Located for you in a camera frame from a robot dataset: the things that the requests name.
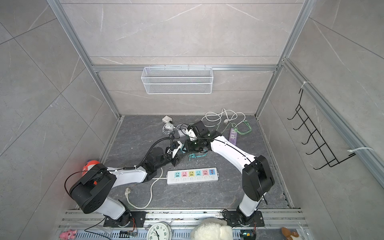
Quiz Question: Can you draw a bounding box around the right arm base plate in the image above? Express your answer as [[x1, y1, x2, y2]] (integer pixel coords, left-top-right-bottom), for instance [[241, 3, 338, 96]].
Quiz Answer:
[[222, 210, 265, 227]]

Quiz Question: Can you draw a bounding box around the white power strip cord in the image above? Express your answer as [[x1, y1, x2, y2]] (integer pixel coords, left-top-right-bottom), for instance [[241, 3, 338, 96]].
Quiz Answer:
[[124, 167, 169, 210]]

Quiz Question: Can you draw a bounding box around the white multicolour power strip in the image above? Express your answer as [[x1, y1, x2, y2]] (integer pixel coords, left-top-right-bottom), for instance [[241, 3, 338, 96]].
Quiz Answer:
[[167, 168, 219, 185]]

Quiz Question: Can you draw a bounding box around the white square charger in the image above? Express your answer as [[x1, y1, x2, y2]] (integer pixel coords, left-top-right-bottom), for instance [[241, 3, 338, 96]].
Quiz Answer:
[[162, 116, 173, 124]]

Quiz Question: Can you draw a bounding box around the white coiled usb cable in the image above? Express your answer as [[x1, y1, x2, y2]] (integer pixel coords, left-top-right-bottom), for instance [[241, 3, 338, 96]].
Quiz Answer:
[[162, 122, 188, 135]]

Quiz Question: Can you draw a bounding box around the black wire hook rack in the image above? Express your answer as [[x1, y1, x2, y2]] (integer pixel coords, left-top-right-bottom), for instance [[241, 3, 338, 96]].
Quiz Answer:
[[287, 89, 356, 170]]

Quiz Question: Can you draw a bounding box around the pink plush toy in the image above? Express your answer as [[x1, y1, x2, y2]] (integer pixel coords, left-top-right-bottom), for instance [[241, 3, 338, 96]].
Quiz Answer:
[[59, 230, 78, 240]]

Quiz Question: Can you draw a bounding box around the white cable with plug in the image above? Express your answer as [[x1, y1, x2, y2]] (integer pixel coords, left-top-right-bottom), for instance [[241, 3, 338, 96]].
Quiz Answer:
[[200, 108, 247, 129]]

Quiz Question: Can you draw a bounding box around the red plush toy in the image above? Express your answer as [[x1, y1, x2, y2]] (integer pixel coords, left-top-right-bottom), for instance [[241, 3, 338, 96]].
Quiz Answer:
[[82, 160, 100, 176]]

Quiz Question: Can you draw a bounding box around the white wire mesh basket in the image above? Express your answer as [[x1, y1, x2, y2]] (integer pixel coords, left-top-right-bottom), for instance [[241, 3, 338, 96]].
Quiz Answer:
[[141, 67, 214, 95]]

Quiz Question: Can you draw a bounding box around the white plush toy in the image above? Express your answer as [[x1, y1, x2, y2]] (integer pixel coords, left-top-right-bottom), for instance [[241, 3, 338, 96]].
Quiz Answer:
[[191, 218, 233, 240]]

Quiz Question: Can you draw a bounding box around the white analog clock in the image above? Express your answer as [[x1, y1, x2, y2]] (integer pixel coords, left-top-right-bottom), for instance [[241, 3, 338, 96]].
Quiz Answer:
[[147, 222, 172, 240]]

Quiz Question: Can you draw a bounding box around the purple power strip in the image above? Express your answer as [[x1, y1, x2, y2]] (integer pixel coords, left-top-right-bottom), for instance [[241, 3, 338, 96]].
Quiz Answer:
[[229, 128, 238, 146]]

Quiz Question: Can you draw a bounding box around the teal usb cable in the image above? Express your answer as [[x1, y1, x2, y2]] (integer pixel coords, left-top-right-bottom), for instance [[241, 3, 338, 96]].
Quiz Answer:
[[187, 149, 209, 160]]

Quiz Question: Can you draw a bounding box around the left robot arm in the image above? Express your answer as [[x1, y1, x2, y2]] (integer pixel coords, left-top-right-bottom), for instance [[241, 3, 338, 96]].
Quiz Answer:
[[64, 138, 183, 222]]

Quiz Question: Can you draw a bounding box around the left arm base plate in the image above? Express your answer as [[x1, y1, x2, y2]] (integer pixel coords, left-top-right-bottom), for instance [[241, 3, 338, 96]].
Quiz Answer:
[[103, 211, 147, 228]]

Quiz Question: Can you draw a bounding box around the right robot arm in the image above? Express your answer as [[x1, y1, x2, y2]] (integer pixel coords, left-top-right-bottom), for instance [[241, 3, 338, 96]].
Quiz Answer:
[[183, 121, 275, 222]]

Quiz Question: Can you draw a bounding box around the green thin cable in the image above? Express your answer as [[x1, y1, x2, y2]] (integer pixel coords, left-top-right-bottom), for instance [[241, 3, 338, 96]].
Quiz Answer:
[[215, 119, 253, 136]]

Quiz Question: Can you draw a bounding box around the brown plush toy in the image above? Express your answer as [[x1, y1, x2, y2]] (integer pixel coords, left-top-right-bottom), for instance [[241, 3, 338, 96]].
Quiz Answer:
[[281, 227, 301, 240]]

